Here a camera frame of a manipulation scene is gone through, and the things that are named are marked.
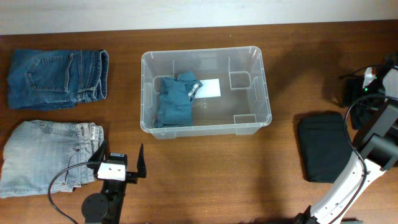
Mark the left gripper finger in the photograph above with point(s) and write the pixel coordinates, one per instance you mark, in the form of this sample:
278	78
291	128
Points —
98	156
141	165

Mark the teal blue shirt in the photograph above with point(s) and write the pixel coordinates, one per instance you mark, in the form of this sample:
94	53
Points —
175	100

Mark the black garment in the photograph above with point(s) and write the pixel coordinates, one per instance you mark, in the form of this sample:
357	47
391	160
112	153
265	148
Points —
363	109
325	152

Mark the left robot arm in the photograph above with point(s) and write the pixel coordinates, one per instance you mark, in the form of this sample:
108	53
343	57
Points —
106	206

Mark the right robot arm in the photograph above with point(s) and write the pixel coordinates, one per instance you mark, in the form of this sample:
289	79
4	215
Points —
353	150

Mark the white label in container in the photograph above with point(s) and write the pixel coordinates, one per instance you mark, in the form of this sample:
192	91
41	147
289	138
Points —
210	89

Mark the clear plastic storage container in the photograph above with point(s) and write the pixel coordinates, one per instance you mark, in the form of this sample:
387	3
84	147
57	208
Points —
243	107

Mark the light blue folded jeans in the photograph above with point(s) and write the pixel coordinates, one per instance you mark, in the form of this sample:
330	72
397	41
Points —
44	156

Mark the dark blue folded jeans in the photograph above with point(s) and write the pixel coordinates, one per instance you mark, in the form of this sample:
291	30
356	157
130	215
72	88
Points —
56	79

